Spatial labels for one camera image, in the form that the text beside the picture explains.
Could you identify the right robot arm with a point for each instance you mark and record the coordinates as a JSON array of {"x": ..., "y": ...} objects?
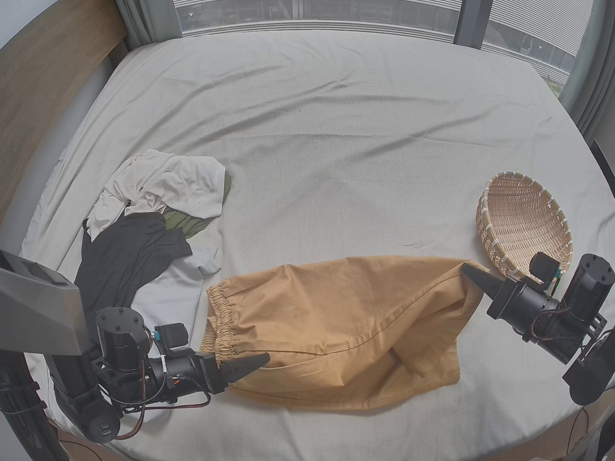
[{"x": 591, "y": 281}]

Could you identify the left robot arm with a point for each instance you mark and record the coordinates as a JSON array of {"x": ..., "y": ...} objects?
[{"x": 43, "y": 305}]

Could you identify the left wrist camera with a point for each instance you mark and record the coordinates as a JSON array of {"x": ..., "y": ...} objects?
[{"x": 172, "y": 336}]

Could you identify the green garment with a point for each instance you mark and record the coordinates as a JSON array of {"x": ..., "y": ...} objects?
[{"x": 192, "y": 224}]

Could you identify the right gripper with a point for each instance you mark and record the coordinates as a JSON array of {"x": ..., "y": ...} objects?
[{"x": 521, "y": 305}]

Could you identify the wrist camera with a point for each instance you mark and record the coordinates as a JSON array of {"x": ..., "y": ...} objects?
[
  {"x": 544, "y": 267},
  {"x": 172, "y": 336}
]

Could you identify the mustard yellow shorts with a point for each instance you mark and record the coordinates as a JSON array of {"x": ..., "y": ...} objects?
[{"x": 336, "y": 324}]

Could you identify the cream garment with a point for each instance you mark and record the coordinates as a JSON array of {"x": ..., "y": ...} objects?
[{"x": 182, "y": 180}]

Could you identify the round woven basket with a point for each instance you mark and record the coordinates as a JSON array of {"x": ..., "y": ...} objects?
[{"x": 523, "y": 224}]

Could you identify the window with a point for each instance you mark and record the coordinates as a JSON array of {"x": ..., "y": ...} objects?
[{"x": 336, "y": 3}]

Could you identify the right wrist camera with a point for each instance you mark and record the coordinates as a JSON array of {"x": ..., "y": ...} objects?
[{"x": 544, "y": 267}]

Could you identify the grey-green curtain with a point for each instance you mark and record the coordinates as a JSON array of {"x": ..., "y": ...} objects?
[
  {"x": 593, "y": 79},
  {"x": 144, "y": 3}
]

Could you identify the bed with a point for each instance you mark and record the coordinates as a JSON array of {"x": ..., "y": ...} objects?
[{"x": 336, "y": 127}]

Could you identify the black garment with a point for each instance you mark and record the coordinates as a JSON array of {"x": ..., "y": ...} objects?
[{"x": 125, "y": 257}]

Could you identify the pale grey garment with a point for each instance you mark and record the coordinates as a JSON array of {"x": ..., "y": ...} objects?
[{"x": 168, "y": 296}]

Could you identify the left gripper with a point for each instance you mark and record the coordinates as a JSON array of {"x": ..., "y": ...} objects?
[{"x": 185, "y": 375}]

